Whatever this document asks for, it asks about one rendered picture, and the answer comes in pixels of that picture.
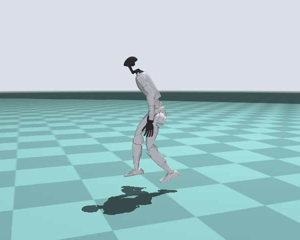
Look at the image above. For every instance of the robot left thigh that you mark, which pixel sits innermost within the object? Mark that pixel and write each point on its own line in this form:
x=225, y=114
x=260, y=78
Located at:
x=159, y=118

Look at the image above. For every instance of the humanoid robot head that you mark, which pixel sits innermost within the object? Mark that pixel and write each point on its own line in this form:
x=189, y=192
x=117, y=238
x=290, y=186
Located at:
x=130, y=62

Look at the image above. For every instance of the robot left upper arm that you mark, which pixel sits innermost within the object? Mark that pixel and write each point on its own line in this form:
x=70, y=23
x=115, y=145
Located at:
x=142, y=80

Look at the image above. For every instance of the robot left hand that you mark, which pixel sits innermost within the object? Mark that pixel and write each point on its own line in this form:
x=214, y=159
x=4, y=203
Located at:
x=149, y=127

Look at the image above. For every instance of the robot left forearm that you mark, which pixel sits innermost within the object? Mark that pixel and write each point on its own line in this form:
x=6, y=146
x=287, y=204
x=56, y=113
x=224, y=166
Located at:
x=151, y=107

